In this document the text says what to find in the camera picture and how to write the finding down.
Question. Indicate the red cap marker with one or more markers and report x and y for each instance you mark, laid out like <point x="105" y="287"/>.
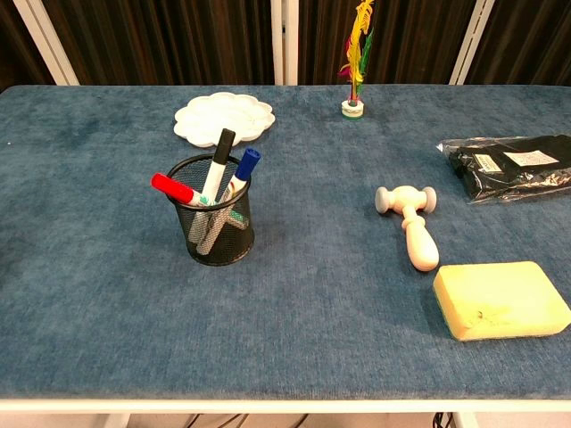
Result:
<point x="171" y="186"/>

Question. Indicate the blue cap marker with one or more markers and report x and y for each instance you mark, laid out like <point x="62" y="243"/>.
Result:
<point x="248" y="164"/>

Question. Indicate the black mesh pen holder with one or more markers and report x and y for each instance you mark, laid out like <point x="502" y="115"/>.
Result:
<point x="223" y="250"/>

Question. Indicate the black cap marker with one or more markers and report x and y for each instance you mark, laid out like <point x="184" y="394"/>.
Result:
<point x="223" y="147"/>

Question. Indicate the blue fabric table cover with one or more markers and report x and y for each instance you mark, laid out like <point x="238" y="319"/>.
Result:
<point x="312" y="290"/>

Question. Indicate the white flower-shaped paint palette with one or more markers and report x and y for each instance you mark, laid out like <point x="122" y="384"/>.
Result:
<point x="214" y="117"/>

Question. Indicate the colourful feather shuttlecock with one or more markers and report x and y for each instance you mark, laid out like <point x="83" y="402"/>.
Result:
<point x="352" y="109"/>

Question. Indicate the wooden toy hammer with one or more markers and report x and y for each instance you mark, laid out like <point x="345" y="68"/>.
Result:
<point x="419" y="241"/>

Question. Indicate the yellow sponge block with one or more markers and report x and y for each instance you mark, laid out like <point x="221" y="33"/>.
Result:
<point x="499" y="298"/>

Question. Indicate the black item in plastic bag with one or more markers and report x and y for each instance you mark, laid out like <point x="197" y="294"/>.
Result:
<point x="513" y="171"/>

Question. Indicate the white vertical frame post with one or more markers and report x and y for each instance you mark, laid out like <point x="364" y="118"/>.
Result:
<point x="284" y="44"/>

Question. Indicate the white slanted frame post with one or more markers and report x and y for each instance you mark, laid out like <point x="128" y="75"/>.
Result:
<point x="472" y="44"/>
<point x="49" y="44"/>

